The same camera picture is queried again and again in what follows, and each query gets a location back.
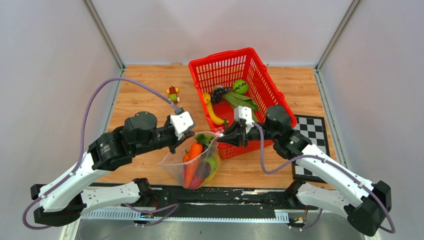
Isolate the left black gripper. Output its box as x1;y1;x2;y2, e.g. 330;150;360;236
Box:
133;114;196;156

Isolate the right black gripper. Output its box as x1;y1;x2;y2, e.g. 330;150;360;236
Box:
216;120;278;148

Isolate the clear zip top bag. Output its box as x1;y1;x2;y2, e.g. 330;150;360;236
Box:
158;131;221;190

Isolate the dark purple toy plum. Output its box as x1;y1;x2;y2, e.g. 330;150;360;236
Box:
196;161;212;180

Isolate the red plastic shopping basket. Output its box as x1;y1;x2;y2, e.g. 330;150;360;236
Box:
188;47;297;159

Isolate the green toy apple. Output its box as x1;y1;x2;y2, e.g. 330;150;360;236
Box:
206;157;220;174

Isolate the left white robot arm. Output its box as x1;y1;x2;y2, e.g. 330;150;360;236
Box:
30;111;195;227

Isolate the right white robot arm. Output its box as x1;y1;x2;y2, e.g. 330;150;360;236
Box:
218;105;396;237

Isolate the green toy lettuce leaf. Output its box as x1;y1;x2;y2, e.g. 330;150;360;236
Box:
223;91;259;123

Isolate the colourful toy block car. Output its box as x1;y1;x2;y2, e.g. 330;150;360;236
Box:
166;86;181;104

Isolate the black toy grape bunch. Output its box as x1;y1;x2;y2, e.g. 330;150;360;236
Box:
210;85;232;104

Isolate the single yellow toy banana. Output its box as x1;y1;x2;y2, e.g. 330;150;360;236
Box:
202;92;229;125

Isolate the black white checkerboard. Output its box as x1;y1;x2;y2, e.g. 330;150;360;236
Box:
292;114;330;183

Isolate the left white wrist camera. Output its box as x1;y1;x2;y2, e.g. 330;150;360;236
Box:
169;111;196;140

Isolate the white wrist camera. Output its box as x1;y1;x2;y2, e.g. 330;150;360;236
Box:
169;111;196;140
234;105;255;134

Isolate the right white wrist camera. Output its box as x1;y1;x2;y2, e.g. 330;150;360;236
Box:
234;105;255;134

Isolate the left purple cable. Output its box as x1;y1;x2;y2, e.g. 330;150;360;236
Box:
21;77;184;231

